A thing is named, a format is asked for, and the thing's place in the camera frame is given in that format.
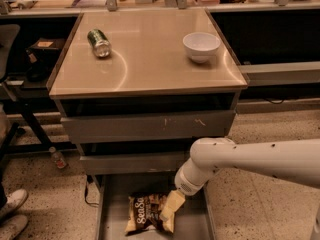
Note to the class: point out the white bowl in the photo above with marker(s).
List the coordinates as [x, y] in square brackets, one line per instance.
[201, 46]

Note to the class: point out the small plastic bottle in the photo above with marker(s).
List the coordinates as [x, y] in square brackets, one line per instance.
[58, 158]

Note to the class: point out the grey drawer cabinet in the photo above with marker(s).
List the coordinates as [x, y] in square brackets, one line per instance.
[147, 72]

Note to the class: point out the grey office chair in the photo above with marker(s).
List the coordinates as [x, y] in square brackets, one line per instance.
[8, 34]

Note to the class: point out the top drawer front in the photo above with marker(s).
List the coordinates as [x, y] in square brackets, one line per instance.
[154, 126]

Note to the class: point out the open bottom drawer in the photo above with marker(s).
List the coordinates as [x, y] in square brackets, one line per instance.
[193, 220]

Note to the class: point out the white shoe lower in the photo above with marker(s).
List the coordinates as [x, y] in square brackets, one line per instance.
[12, 227]

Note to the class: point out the black box with label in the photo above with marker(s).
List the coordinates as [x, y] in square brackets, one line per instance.
[44, 44]

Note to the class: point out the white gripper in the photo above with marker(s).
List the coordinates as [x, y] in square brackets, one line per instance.
[184, 184]

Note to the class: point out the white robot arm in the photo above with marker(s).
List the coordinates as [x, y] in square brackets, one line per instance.
[293, 161]

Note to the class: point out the middle drawer front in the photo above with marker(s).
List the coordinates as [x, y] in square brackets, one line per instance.
[133, 163]

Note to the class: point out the brown chip bag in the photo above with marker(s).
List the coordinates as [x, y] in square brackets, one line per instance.
[144, 213]

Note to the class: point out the green soda can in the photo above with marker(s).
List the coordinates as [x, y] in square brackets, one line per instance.
[100, 44]

